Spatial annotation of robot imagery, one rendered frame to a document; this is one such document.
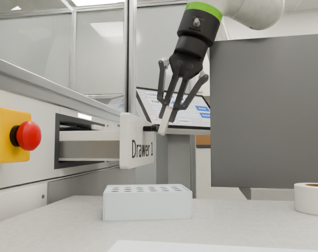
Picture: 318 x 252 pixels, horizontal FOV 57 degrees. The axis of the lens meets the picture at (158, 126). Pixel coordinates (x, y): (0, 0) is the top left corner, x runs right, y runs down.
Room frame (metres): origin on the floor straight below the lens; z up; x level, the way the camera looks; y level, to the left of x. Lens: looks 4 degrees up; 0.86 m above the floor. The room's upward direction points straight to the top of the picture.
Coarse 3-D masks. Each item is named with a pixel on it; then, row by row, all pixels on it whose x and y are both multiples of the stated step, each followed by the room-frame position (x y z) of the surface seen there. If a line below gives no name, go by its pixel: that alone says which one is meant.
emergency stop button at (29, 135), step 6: (24, 126) 0.37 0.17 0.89; (30, 126) 0.38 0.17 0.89; (36, 126) 0.39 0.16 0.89; (18, 132) 0.37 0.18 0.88; (24, 132) 0.37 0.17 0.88; (30, 132) 0.38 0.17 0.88; (36, 132) 0.39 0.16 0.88; (18, 138) 0.37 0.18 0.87; (24, 138) 0.37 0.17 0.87; (30, 138) 0.38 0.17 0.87; (36, 138) 0.39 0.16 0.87; (24, 144) 0.37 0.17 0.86; (30, 144) 0.38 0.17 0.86; (36, 144) 0.39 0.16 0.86; (30, 150) 0.39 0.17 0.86
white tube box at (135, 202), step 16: (112, 192) 0.40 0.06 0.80; (128, 192) 0.41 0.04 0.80; (144, 192) 0.41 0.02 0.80; (160, 192) 0.41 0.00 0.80; (176, 192) 0.41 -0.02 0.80; (112, 208) 0.40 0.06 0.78; (128, 208) 0.41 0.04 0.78; (144, 208) 0.41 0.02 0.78; (160, 208) 0.41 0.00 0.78; (176, 208) 0.41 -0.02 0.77
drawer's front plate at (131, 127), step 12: (120, 120) 0.56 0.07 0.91; (132, 120) 0.59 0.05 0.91; (144, 120) 0.71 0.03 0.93; (120, 132) 0.56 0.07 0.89; (132, 132) 0.59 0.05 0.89; (144, 132) 0.71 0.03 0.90; (120, 144) 0.56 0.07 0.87; (144, 144) 0.71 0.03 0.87; (120, 156) 0.56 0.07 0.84; (144, 156) 0.71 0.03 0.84; (120, 168) 0.57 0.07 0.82
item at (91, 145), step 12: (60, 132) 0.60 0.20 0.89; (72, 132) 0.60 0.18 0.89; (84, 132) 0.59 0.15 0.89; (96, 132) 0.59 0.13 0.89; (108, 132) 0.58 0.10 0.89; (60, 144) 0.60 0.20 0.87; (72, 144) 0.59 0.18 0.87; (84, 144) 0.59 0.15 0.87; (96, 144) 0.59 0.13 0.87; (108, 144) 0.58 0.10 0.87; (60, 156) 0.60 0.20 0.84; (72, 156) 0.59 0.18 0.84; (84, 156) 0.59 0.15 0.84; (96, 156) 0.59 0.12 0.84; (108, 156) 0.58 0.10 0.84
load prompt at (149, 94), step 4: (148, 92) 1.60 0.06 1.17; (152, 92) 1.62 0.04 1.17; (156, 92) 1.63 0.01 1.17; (148, 96) 1.57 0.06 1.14; (152, 96) 1.59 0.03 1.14; (156, 96) 1.61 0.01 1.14; (164, 96) 1.64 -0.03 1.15; (172, 96) 1.68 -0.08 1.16; (176, 96) 1.70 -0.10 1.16; (184, 96) 1.74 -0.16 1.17
